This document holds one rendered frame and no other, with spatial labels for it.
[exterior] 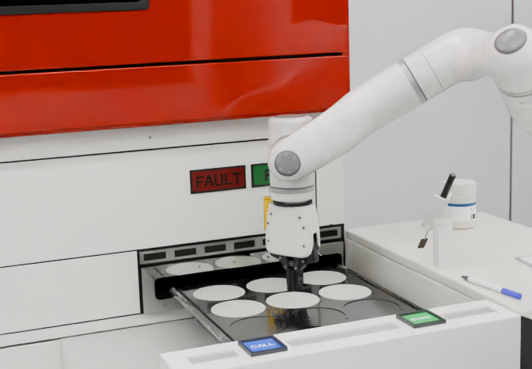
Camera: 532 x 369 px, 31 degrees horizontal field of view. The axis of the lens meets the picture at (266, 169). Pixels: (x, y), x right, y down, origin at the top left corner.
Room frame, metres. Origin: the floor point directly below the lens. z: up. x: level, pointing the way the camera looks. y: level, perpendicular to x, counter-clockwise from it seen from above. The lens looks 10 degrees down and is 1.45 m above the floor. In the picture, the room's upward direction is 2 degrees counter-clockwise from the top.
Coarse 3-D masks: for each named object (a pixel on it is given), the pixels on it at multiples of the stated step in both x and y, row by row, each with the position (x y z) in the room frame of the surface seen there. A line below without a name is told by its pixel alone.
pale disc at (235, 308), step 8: (216, 304) 1.72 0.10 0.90; (224, 304) 1.72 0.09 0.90; (232, 304) 1.72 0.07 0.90; (240, 304) 1.72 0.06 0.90; (248, 304) 1.71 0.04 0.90; (256, 304) 1.71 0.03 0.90; (216, 312) 1.67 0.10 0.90; (224, 312) 1.67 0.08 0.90; (232, 312) 1.67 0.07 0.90; (240, 312) 1.67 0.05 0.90; (248, 312) 1.67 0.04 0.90; (256, 312) 1.67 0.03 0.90
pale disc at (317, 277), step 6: (306, 276) 1.88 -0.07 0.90; (312, 276) 1.88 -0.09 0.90; (318, 276) 1.88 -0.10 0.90; (324, 276) 1.88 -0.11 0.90; (330, 276) 1.88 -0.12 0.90; (336, 276) 1.87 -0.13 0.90; (342, 276) 1.87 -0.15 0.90; (306, 282) 1.84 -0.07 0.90; (312, 282) 1.84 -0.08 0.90; (318, 282) 1.84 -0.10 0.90; (324, 282) 1.84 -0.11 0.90; (330, 282) 1.84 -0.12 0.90; (336, 282) 1.84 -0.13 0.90
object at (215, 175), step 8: (240, 168) 1.92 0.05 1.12; (192, 176) 1.89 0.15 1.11; (200, 176) 1.89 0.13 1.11; (208, 176) 1.90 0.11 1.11; (216, 176) 1.91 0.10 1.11; (224, 176) 1.91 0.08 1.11; (232, 176) 1.92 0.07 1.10; (240, 176) 1.92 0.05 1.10; (192, 184) 1.89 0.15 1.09; (200, 184) 1.89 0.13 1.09; (208, 184) 1.90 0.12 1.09; (216, 184) 1.91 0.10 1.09; (224, 184) 1.91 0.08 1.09; (232, 184) 1.92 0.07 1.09; (240, 184) 1.92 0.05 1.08
